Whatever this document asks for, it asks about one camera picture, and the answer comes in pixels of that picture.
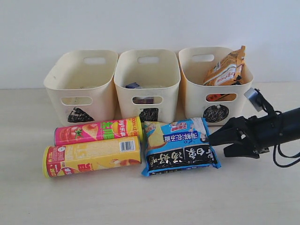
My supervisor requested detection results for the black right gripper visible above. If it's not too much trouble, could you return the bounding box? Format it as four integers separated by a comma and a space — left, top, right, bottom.
208, 113, 283, 159

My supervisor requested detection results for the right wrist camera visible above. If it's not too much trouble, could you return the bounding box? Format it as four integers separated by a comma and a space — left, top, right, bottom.
244, 88, 276, 115

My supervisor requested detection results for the purple small box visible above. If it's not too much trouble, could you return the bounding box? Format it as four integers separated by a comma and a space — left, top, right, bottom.
133, 97, 154, 104

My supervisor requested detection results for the left cream plastic bin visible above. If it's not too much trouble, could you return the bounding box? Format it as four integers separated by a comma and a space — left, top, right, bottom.
44, 50, 118, 126

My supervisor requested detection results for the white blue milk carton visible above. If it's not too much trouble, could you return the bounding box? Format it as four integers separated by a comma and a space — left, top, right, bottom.
125, 82, 143, 89

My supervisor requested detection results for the right cream plastic bin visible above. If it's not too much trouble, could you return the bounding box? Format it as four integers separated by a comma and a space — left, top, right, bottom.
178, 46, 253, 126

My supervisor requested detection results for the cream plastic bin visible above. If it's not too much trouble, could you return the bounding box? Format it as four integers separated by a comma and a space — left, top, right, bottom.
44, 50, 118, 126
114, 49, 181, 123
178, 46, 253, 126

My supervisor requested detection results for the blue noodle packet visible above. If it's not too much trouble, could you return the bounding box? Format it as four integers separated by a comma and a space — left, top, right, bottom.
142, 117, 221, 176

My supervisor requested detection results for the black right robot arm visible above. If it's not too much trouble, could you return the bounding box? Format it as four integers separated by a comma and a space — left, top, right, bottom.
208, 108, 300, 159

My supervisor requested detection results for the pink chips can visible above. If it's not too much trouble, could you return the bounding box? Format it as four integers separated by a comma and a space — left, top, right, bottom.
54, 117, 143, 146

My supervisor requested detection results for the orange noodle packet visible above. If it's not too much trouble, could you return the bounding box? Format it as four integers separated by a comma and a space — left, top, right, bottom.
202, 45, 246, 102

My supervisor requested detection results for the middle cream plastic bin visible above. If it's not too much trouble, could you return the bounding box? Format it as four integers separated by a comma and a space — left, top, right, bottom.
114, 49, 181, 123

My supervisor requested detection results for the yellow chips can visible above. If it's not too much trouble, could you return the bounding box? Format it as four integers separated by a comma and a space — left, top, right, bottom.
42, 136, 141, 178

